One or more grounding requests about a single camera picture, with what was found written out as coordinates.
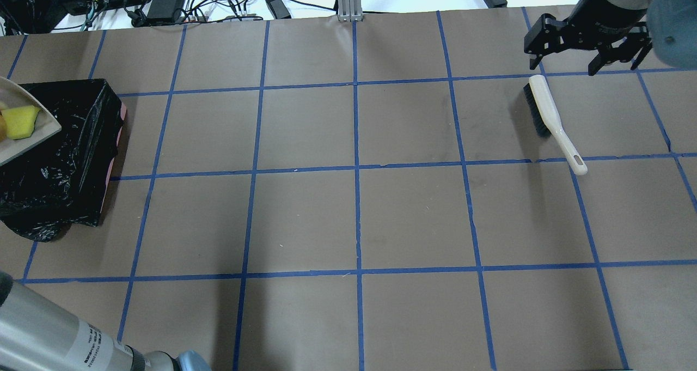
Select yellow sponge piece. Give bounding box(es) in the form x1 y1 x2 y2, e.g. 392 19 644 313
2 105 41 140

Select beige hand brush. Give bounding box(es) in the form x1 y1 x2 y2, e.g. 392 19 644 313
523 75 588 176

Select black lined trash bin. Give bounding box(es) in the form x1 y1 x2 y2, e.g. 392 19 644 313
1 78 124 242

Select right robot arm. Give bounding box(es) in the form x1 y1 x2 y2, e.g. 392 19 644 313
523 0 696 76

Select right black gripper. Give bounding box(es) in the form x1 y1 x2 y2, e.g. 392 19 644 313
524 0 653 76

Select beige plastic dustpan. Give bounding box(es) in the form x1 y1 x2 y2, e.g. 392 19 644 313
1 77 62 166

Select aluminium frame post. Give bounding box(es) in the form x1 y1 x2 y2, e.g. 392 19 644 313
337 0 364 22

